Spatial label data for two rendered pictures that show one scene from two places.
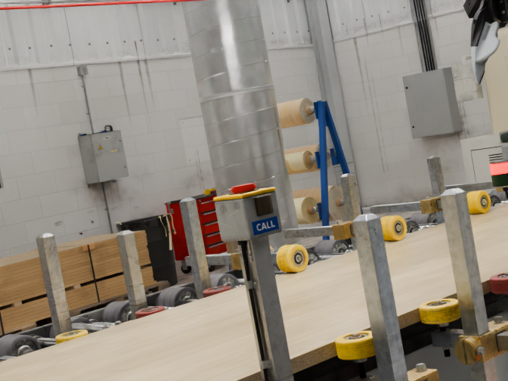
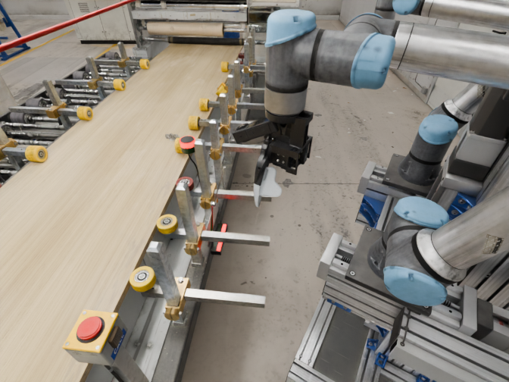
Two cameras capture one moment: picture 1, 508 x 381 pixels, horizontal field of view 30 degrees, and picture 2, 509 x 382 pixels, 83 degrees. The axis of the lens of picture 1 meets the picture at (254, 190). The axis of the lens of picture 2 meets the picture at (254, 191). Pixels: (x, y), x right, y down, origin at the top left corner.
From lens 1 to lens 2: 118 cm
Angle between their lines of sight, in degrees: 54
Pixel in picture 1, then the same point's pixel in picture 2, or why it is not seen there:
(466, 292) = (189, 227)
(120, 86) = not seen: outside the picture
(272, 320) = (130, 371)
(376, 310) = (165, 283)
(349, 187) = (50, 87)
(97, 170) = not seen: outside the picture
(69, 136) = not seen: outside the picture
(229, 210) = (85, 355)
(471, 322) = (192, 238)
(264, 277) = (120, 360)
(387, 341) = (173, 293)
